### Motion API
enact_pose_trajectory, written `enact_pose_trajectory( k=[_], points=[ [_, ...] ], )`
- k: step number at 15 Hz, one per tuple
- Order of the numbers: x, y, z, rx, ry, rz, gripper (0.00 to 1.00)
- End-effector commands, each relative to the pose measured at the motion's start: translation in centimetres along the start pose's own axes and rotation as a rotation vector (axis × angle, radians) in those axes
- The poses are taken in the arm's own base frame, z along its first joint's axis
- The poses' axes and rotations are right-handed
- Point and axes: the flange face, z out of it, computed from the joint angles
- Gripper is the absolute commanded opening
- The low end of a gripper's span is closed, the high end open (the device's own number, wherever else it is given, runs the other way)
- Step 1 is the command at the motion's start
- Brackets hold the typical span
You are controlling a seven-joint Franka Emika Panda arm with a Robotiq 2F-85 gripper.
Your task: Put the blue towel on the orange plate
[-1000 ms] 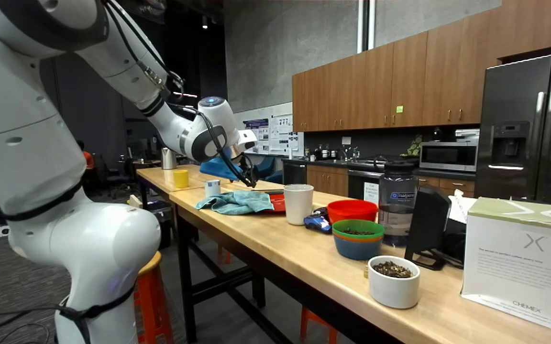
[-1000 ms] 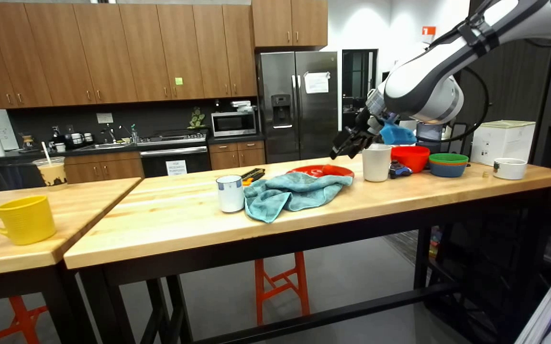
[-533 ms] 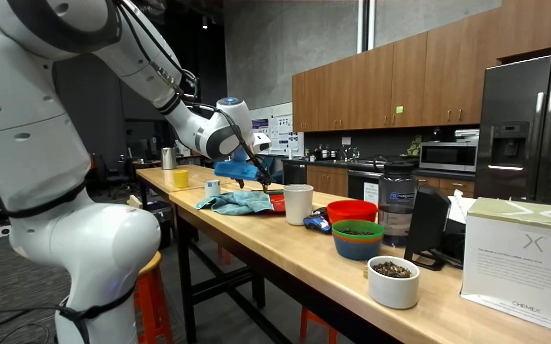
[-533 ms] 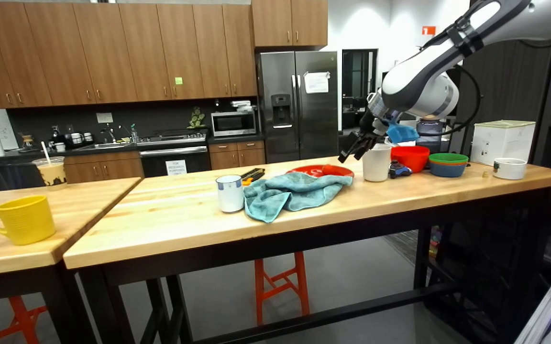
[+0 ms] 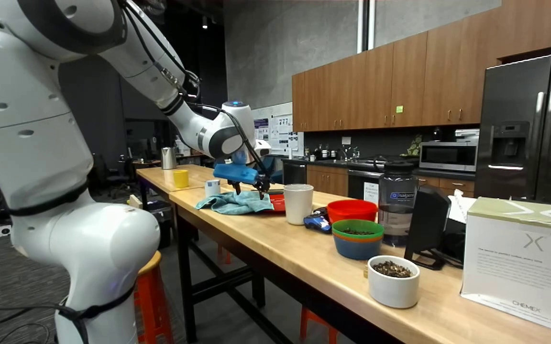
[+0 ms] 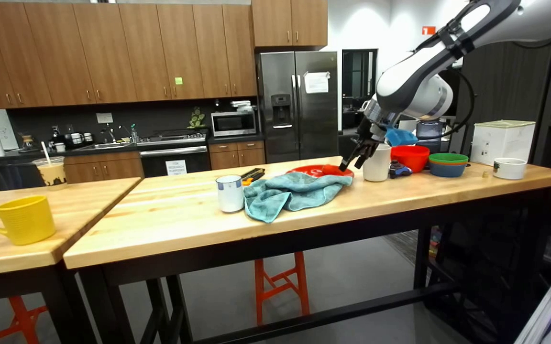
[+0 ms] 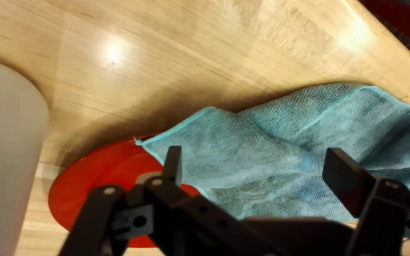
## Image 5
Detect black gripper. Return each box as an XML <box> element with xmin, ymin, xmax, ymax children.
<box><xmin>230</xmin><ymin>152</ymin><xmax>272</xmax><ymax>198</ymax></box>

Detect blue towel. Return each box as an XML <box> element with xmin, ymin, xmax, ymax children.
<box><xmin>196</xmin><ymin>189</ymin><xmax>276</xmax><ymax>217</ymax></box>

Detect small white cup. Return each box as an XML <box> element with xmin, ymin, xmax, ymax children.
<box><xmin>203</xmin><ymin>177</ymin><xmax>222</xmax><ymax>200</ymax></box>

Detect tall white cup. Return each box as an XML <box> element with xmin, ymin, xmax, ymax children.
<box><xmin>282</xmin><ymin>183</ymin><xmax>316</xmax><ymax>227</ymax></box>

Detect yellow mug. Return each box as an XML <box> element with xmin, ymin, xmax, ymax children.
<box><xmin>171</xmin><ymin>168</ymin><xmax>192</xmax><ymax>191</ymax></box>

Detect small dark blue object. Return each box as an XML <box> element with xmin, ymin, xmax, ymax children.
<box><xmin>303</xmin><ymin>212</ymin><xmax>333</xmax><ymax>235</ymax></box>

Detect wooden lower cabinets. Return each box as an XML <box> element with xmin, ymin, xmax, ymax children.
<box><xmin>305</xmin><ymin>162</ymin><xmax>479</xmax><ymax>198</ymax></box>

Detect silver metal canister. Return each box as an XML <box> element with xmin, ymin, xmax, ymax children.
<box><xmin>159</xmin><ymin>145</ymin><xmax>178</xmax><ymax>172</ymax></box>

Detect red bowl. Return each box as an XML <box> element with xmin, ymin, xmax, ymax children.
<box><xmin>326</xmin><ymin>198</ymin><xmax>381</xmax><ymax>225</ymax></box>

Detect green bowl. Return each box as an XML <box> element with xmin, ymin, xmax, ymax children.
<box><xmin>331</xmin><ymin>217</ymin><xmax>387</xmax><ymax>244</ymax></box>

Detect blue bowl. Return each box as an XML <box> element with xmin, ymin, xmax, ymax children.
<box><xmin>331</xmin><ymin>235</ymin><xmax>385</xmax><ymax>261</ymax></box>

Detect orange stool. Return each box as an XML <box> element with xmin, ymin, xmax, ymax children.
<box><xmin>297</xmin><ymin>303</ymin><xmax>341</xmax><ymax>344</ymax></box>
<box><xmin>132</xmin><ymin>250</ymin><xmax>176</xmax><ymax>344</ymax></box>

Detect long wooden upper cabinets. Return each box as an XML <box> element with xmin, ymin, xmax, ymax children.
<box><xmin>291</xmin><ymin>26</ymin><xmax>502</xmax><ymax>133</ymax></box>

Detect green potted plant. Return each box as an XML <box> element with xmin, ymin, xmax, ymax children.
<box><xmin>404</xmin><ymin>133</ymin><xmax>425</xmax><ymax>160</ymax></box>

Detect small white bowl with beans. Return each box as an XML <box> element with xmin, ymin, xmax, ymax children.
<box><xmin>366</xmin><ymin>254</ymin><xmax>423</xmax><ymax>311</ymax></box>

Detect white ceiling pipe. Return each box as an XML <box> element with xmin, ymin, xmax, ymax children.
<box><xmin>356</xmin><ymin>0</ymin><xmax>379</xmax><ymax>53</ymax></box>

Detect silver microwave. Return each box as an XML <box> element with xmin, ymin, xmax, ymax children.
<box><xmin>417</xmin><ymin>139</ymin><xmax>481</xmax><ymax>173</ymax></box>

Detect white crumpled paper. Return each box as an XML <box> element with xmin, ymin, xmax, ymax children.
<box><xmin>446</xmin><ymin>189</ymin><xmax>481</xmax><ymax>225</ymax></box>

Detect white cardboard box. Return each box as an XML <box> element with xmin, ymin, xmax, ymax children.
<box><xmin>460</xmin><ymin>196</ymin><xmax>551</xmax><ymax>340</ymax></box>

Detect black refrigerator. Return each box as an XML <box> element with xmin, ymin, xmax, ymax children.
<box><xmin>475</xmin><ymin>45</ymin><xmax>551</xmax><ymax>208</ymax></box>

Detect wooden cabinet above refrigerator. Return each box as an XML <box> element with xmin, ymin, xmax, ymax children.
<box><xmin>496</xmin><ymin>0</ymin><xmax>551</xmax><ymax>63</ymax></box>

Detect white wall poster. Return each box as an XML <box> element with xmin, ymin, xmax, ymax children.
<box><xmin>253</xmin><ymin>101</ymin><xmax>307</xmax><ymax>160</ymax></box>

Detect black table frame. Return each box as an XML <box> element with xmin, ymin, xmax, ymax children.
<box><xmin>136</xmin><ymin>173</ymin><xmax>393</xmax><ymax>344</ymax></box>

